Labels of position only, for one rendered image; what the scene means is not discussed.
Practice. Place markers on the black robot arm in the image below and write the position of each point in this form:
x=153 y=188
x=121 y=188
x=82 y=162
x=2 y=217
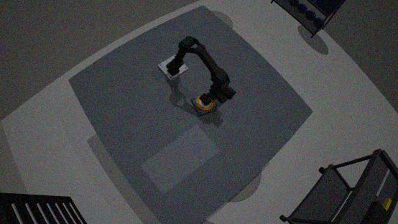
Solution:
x=219 y=76

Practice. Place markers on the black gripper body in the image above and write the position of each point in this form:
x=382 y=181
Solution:
x=205 y=98

